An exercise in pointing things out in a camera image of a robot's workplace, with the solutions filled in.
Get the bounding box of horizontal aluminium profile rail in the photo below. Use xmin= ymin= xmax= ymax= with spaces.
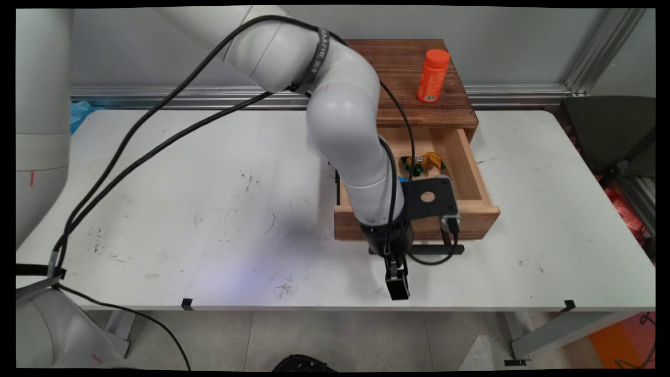
xmin=71 ymin=84 xmax=572 ymax=111

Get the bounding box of black metal drawer handle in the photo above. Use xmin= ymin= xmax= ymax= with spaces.
xmin=368 ymin=243 xmax=465 ymax=257

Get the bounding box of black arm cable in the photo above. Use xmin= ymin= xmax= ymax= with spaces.
xmin=48 ymin=15 xmax=417 ymax=278
xmin=52 ymin=90 xmax=275 ymax=262

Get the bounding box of red plastic bag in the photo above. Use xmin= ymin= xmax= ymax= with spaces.
xmin=597 ymin=175 xmax=649 ymax=248

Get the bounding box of orange floor mat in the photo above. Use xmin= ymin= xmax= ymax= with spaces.
xmin=588 ymin=313 xmax=656 ymax=370

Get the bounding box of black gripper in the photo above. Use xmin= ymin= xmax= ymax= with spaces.
xmin=360 ymin=217 xmax=415 ymax=301

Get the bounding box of slanted aluminium profile post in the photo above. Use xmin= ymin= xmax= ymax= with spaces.
xmin=563 ymin=8 xmax=650 ymax=98

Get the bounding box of aluminium frame rack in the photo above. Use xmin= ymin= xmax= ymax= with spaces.
xmin=615 ymin=175 xmax=656 ymax=239

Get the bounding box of orange plastic bottle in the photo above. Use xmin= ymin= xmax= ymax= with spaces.
xmin=416 ymin=49 xmax=451 ymax=104

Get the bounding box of blue bubble wrap sheet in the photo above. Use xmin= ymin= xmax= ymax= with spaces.
xmin=70 ymin=101 xmax=98 ymax=135

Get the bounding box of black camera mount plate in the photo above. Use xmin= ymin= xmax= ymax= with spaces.
xmin=400 ymin=176 xmax=461 ymax=221

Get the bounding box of white table leg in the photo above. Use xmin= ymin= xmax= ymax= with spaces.
xmin=504 ymin=311 xmax=645 ymax=362
xmin=102 ymin=310 xmax=138 ymax=360

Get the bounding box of black velcro strap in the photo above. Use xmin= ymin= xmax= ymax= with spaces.
xmin=291 ymin=27 xmax=332 ymax=96

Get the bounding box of black camera USB cable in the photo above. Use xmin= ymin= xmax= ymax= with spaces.
xmin=406 ymin=224 xmax=461 ymax=267

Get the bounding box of thin black cable on mat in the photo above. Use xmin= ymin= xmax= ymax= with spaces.
xmin=612 ymin=313 xmax=656 ymax=368

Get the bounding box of black floor cable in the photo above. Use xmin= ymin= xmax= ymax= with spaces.
xmin=57 ymin=284 xmax=192 ymax=370

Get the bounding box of brown wooden drawer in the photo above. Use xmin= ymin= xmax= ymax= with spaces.
xmin=333 ymin=127 xmax=501 ymax=242

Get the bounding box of black round floor object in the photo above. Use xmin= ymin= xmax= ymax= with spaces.
xmin=271 ymin=354 xmax=337 ymax=372

